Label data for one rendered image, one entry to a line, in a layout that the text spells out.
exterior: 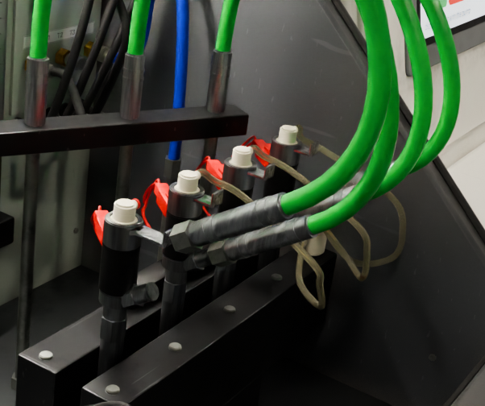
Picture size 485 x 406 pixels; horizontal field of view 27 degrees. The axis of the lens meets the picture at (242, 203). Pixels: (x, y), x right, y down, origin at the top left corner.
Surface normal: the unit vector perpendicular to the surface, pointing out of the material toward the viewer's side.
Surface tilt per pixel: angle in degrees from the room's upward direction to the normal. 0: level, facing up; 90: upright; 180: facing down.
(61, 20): 90
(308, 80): 90
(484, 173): 0
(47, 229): 90
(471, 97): 76
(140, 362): 0
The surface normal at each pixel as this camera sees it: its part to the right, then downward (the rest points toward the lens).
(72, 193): 0.84, 0.32
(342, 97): -0.53, 0.29
